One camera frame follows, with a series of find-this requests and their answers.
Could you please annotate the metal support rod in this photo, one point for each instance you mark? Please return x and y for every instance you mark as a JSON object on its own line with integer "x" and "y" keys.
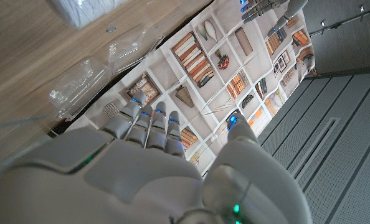
{"x": 344, "y": 22}

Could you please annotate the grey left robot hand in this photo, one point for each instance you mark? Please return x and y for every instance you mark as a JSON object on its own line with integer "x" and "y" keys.
{"x": 266, "y": 6}

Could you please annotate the printed bookshelf backdrop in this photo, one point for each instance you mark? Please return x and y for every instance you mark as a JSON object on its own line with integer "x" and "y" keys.
{"x": 172, "y": 68}

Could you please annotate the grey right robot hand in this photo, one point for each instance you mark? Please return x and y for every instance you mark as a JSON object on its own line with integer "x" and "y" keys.
{"x": 126, "y": 186}

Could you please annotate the clear plastic clamshell container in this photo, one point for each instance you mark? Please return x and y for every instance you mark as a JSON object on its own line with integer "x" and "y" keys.
{"x": 79, "y": 84}

